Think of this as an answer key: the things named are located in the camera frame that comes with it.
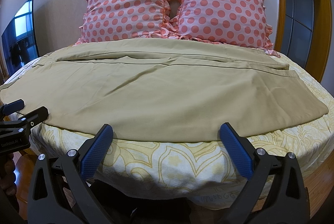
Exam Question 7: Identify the beige khaki pants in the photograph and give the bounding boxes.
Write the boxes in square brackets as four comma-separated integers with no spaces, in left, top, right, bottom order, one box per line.
[1,38,328,143]

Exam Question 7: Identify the black flat screen television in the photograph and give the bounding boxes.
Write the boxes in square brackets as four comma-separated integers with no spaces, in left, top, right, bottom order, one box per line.
[1,0,39,76]

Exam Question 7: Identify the yellow floral bed sheet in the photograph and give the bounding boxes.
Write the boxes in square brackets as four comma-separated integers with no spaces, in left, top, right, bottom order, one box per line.
[7,56,333,209]

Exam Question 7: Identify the left pink polka dot pillow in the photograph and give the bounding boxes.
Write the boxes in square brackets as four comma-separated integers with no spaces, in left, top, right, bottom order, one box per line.
[77,0,174,44]

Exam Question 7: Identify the pink polka dot pillow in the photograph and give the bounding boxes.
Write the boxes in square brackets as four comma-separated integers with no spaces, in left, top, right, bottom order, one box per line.
[77,0,174,44]
[170,0,278,56]

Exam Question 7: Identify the right pink polka dot pillow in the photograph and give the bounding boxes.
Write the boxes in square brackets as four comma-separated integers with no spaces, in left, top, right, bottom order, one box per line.
[170,0,278,56]

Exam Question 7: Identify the wooden framed glass door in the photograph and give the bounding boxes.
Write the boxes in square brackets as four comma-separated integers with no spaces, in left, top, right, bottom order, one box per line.
[267,0,333,81]

